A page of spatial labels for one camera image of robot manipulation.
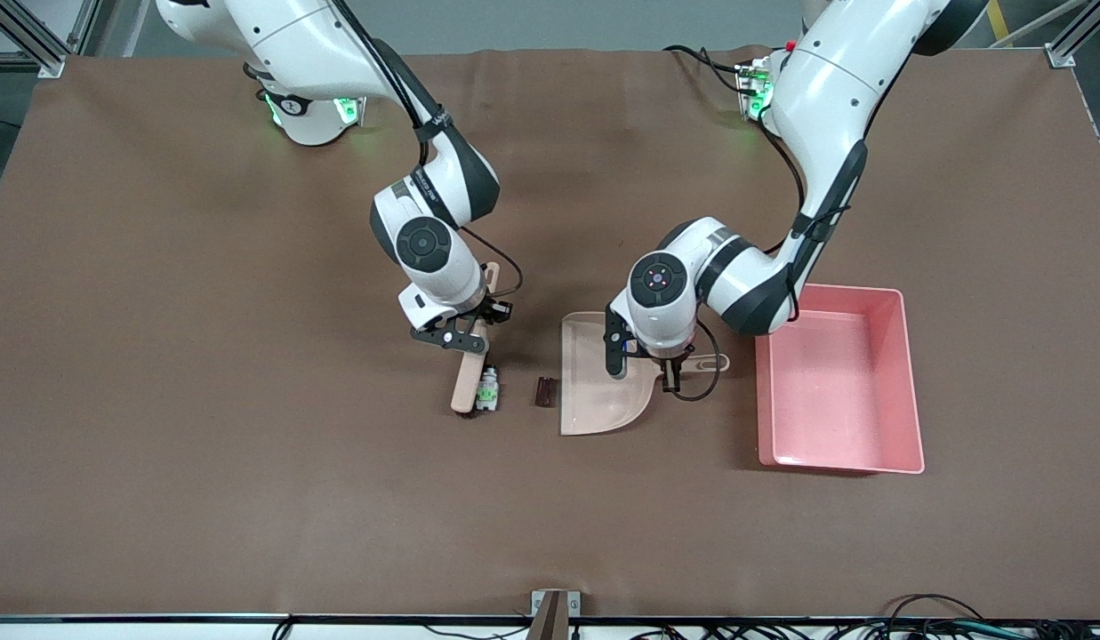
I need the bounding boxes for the beige hand brush black bristles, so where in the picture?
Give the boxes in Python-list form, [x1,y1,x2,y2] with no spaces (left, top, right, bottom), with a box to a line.
[450,261,502,417]

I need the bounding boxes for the beige plastic dustpan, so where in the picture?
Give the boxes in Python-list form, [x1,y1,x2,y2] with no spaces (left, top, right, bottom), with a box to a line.
[560,311,731,436]

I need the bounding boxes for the pink plastic bin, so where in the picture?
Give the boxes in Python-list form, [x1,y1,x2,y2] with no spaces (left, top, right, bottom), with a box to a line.
[754,283,926,476]

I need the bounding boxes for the brown table cover sheet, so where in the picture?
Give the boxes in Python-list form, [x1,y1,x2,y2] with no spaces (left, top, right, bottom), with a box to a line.
[0,49,1100,619]

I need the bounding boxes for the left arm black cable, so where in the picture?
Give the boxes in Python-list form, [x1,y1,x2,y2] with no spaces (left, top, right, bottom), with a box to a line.
[670,124,871,403]

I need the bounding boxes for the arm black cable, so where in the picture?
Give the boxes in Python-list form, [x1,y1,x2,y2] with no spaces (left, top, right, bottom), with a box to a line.
[670,124,871,403]
[332,0,525,300]

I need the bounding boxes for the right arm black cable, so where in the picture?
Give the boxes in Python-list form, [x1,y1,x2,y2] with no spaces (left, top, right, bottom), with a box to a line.
[332,0,525,300]

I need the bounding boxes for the grey metal bracket plate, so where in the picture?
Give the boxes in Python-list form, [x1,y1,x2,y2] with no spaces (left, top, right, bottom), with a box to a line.
[531,589,582,640]

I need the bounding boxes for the left base black cable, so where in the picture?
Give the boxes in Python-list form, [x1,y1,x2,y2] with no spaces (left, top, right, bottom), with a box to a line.
[663,44,748,94]

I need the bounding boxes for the looped black cable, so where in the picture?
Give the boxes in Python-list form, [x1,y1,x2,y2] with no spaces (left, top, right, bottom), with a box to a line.
[883,593,991,628]

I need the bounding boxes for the aluminium frame profile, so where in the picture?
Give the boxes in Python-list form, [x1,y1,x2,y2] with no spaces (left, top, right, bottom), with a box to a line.
[1045,0,1100,68]
[0,0,101,76]

